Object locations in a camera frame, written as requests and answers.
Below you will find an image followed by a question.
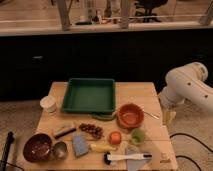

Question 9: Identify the black cable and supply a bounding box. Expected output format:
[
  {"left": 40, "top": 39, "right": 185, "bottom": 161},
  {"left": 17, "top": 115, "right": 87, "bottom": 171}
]
[{"left": 169, "top": 132, "right": 213, "bottom": 171}]

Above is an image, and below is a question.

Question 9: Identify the blue sponge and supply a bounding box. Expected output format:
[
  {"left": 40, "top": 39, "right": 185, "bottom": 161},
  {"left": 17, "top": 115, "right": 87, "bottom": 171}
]
[{"left": 72, "top": 134, "right": 89, "bottom": 157}]

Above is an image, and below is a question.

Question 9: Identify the white handled dish brush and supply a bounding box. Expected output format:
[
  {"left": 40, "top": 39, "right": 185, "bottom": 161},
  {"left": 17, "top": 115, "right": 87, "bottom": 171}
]
[{"left": 103, "top": 152, "right": 152, "bottom": 165}]

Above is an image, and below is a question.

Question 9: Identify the dark red bowl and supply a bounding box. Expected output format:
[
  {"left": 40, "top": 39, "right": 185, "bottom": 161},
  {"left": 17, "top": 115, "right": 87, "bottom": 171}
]
[{"left": 23, "top": 133, "right": 52, "bottom": 163}]

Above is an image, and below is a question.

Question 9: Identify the black pole stand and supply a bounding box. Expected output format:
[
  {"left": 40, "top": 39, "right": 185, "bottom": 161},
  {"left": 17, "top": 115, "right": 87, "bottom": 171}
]
[{"left": 0, "top": 132, "right": 14, "bottom": 171}]

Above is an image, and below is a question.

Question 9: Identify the green plastic tray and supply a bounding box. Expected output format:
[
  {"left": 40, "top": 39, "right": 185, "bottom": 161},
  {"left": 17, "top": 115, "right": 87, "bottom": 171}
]
[{"left": 61, "top": 78, "right": 116, "bottom": 115}]

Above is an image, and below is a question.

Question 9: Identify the white paper cup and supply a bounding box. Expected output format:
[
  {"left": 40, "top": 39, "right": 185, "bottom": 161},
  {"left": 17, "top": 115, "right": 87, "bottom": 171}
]
[{"left": 40, "top": 96, "right": 57, "bottom": 113}]

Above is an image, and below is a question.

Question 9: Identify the orange bowl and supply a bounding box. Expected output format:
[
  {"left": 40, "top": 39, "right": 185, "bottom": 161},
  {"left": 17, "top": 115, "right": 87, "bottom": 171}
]
[{"left": 116, "top": 103, "right": 144, "bottom": 129}]

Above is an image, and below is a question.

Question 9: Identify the bunch of dark grapes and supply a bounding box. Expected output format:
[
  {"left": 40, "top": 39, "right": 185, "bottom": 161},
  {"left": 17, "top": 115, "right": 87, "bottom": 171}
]
[{"left": 79, "top": 123, "right": 103, "bottom": 139}]

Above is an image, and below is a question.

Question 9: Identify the metal spoon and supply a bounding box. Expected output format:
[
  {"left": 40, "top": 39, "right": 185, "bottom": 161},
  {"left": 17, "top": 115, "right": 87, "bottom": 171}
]
[{"left": 143, "top": 111, "right": 160, "bottom": 119}]

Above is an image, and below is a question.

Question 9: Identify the grey cloth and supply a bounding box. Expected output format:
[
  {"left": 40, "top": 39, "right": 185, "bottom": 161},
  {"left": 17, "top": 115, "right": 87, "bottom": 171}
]
[{"left": 125, "top": 148, "right": 152, "bottom": 171}]

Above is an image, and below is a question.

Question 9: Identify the yellow banana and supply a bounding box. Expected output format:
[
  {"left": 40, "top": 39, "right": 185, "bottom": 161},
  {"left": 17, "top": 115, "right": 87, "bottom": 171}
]
[{"left": 90, "top": 143, "right": 117, "bottom": 152}]

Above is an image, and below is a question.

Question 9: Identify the black office chair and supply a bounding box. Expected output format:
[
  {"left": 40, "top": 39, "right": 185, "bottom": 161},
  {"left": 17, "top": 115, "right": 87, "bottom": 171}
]
[{"left": 134, "top": 0, "right": 168, "bottom": 23}]

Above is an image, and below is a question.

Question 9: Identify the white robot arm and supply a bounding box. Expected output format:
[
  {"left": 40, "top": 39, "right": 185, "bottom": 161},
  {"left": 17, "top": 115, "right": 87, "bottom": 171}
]
[{"left": 158, "top": 62, "right": 213, "bottom": 126}]

